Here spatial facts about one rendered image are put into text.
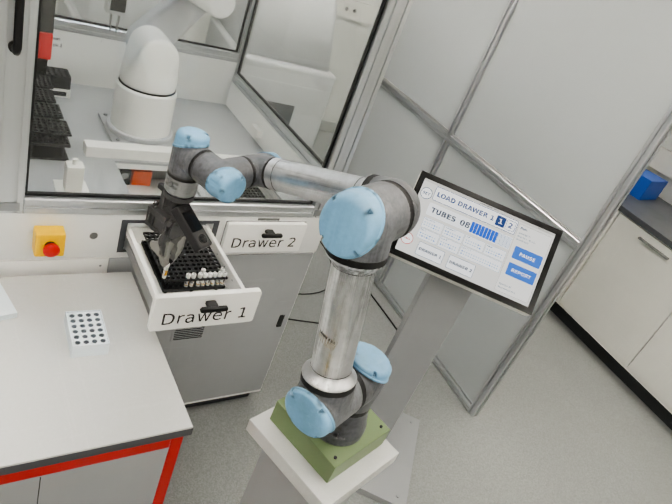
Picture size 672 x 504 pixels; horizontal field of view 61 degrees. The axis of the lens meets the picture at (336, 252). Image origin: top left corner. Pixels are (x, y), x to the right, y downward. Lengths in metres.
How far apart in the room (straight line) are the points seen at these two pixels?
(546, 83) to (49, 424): 2.32
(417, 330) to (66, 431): 1.28
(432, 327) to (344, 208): 1.24
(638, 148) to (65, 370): 2.08
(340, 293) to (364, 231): 0.15
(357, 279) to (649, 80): 1.73
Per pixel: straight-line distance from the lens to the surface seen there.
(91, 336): 1.54
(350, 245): 0.98
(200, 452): 2.35
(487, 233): 1.99
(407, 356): 2.26
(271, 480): 1.57
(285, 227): 1.91
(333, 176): 1.20
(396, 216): 1.02
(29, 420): 1.40
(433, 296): 2.10
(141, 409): 1.43
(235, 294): 1.53
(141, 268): 1.62
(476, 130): 3.04
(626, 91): 2.57
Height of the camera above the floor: 1.85
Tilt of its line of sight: 30 degrees down
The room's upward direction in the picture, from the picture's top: 22 degrees clockwise
